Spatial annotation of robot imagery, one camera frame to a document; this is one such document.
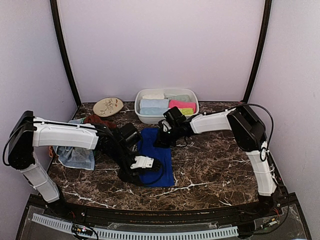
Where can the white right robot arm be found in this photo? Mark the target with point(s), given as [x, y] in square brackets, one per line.
[247, 128]

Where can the floral ceramic plate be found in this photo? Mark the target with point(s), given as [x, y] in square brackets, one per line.
[108, 107]

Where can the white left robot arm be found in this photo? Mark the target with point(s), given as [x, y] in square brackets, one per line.
[31, 132]

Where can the lime lemon print towel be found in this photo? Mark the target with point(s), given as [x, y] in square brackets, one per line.
[187, 111]

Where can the black left corner post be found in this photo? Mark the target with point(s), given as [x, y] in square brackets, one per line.
[63, 51]

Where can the sage green rolled towel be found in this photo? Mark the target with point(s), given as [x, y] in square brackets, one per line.
[180, 97]

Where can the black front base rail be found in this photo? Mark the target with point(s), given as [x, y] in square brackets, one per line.
[292, 217]

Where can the white rolled towel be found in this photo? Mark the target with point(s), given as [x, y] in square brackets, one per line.
[154, 96]

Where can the light blue rolled towel rear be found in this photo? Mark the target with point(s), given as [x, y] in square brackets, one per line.
[154, 103]

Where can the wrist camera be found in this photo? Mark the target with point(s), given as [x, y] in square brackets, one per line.
[146, 163]
[164, 124]

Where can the light blue rolled towel front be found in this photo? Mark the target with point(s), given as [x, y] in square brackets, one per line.
[153, 111]

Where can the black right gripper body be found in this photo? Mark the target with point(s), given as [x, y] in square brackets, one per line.
[168, 139]

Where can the brown towel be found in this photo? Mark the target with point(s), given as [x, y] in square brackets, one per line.
[95, 119]

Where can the light blue patterned towel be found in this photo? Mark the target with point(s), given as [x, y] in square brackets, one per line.
[75, 157]

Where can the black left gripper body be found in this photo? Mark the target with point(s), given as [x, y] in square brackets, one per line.
[124, 174]

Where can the white slotted cable duct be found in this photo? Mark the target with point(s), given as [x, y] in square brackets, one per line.
[121, 231]

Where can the black right corner post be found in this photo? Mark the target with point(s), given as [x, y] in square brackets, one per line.
[259, 50]

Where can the black corner post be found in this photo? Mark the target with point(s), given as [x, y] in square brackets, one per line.
[259, 50]
[63, 51]

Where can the light blue rolled towel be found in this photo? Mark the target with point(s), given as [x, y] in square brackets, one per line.
[153, 111]
[154, 103]

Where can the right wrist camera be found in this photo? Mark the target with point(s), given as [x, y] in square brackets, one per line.
[164, 124]

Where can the pink rolled towel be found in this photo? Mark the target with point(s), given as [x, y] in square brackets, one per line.
[182, 104]

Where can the white plastic bin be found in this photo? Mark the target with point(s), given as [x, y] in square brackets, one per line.
[174, 91]

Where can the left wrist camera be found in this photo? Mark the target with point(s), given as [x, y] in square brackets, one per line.
[146, 163]

